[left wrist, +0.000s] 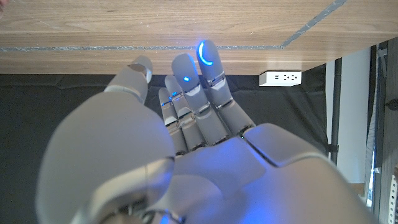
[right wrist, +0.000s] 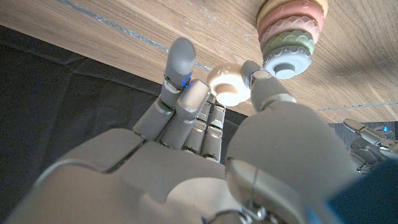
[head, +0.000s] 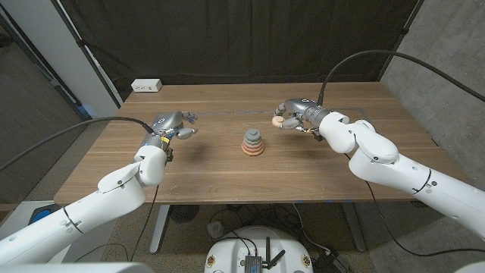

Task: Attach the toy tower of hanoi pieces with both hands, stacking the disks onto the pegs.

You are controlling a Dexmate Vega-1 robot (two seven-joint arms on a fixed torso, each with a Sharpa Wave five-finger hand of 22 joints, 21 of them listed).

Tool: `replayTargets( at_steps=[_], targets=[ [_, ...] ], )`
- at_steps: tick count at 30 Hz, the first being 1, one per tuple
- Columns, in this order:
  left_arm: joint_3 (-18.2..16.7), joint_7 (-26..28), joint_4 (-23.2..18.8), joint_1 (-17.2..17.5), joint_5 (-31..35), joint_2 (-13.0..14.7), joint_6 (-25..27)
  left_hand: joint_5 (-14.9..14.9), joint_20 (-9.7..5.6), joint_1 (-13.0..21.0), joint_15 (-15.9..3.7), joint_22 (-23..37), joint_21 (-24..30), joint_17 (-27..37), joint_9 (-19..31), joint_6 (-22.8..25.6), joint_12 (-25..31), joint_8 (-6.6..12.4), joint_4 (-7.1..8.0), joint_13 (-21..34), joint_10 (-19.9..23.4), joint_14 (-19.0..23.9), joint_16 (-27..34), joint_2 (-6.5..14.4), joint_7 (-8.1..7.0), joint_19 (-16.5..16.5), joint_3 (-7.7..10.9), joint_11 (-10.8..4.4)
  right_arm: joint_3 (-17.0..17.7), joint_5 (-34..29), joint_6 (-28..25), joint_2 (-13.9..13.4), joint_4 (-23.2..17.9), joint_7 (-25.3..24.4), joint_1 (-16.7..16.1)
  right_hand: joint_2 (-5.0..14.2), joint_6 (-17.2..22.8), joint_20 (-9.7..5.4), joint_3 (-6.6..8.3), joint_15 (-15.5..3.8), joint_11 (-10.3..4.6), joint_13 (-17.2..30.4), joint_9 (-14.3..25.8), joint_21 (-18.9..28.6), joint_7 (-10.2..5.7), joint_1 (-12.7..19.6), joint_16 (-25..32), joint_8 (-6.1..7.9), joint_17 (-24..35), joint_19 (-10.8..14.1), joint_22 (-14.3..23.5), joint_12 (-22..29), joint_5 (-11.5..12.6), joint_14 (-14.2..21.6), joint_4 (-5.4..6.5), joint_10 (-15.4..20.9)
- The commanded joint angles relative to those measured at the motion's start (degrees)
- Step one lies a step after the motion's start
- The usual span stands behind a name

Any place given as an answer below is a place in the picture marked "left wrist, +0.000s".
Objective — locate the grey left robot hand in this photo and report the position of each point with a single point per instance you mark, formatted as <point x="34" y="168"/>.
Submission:
<point x="217" y="174"/>

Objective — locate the white power strip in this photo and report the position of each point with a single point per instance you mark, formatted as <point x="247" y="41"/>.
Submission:
<point x="280" y="78"/>

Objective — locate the black backdrop stand pole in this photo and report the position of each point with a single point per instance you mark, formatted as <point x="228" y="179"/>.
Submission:
<point x="335" y="109"/>

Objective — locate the black backdrop cloth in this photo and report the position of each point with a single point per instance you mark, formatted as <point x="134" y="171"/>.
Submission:
<point x="46" y="109"/>

